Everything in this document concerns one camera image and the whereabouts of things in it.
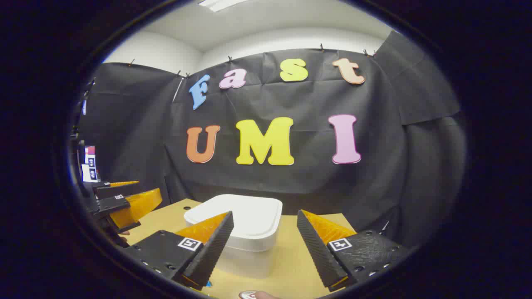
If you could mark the red pop can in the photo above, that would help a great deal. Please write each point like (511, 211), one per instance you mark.
(248, 295)

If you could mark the white desktop garbage bin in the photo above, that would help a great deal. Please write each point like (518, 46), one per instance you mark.
(249, 220)

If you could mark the wooden desktop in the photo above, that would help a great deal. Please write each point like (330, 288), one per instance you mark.
(291, 261)

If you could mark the thin white rod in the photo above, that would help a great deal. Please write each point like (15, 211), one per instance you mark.
(178, 89)

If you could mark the computer monitor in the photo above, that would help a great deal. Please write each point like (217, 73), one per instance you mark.
(90, 164)

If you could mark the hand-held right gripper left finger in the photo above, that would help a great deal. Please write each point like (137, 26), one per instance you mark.
(214, 249)

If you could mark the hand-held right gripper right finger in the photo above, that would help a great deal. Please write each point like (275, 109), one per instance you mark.
(316, 253)

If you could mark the ceiling light panel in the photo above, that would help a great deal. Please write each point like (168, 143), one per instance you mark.
(220, 4)

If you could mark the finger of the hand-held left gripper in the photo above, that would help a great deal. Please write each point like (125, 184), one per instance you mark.
(114, 204)
(118, 191)

